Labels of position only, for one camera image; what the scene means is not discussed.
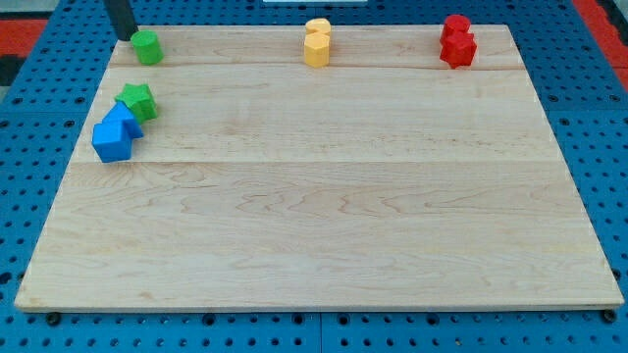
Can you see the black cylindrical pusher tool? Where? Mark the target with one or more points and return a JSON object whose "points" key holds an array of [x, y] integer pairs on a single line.
{"points": [[122, 18]]}

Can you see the green cylinder block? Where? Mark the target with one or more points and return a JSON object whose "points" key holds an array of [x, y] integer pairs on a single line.
{"points": [[147, 47]]}

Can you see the green star block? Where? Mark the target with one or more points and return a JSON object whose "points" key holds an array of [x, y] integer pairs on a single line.
{"points": [[139, 99]]}

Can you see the red star block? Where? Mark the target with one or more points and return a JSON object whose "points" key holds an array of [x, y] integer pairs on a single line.
{"points": [[458, 49]]}

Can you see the blue triangular block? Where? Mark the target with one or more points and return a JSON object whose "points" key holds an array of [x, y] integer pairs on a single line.
{"points": [[122, 114]]}

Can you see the blue cube block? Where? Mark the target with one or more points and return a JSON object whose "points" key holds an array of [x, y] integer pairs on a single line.
{"points": [[111, 141]]}

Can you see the yellow hexagon block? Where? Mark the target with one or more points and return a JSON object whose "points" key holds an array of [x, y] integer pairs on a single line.
{"points": [[316, 53]]}

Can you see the yellow heart block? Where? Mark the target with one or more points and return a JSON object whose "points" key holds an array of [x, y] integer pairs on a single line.
{"points": [[318, 25]]}

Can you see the light wooden board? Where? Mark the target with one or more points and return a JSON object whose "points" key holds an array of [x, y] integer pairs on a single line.
{"points": [[384, 182]]}

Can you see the red cylinder block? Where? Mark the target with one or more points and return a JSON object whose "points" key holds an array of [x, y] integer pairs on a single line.
{"points": [[453, 24]]}

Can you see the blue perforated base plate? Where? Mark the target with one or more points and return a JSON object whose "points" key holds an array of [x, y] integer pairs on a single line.
{"points": [[43, 112]]}

